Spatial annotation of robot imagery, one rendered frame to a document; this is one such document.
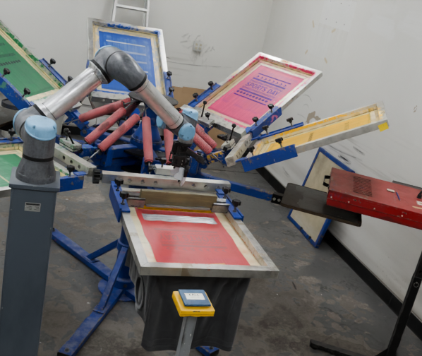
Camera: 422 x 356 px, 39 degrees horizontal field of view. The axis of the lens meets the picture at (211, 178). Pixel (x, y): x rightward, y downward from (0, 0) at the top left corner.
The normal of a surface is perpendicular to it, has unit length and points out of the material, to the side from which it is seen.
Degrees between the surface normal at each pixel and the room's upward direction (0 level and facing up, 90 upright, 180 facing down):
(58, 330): 0
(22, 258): 90
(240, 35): 90
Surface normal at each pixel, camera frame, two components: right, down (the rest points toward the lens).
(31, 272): 0.23, 0.37
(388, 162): -0.94, -0.08
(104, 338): 0.19, -0.93
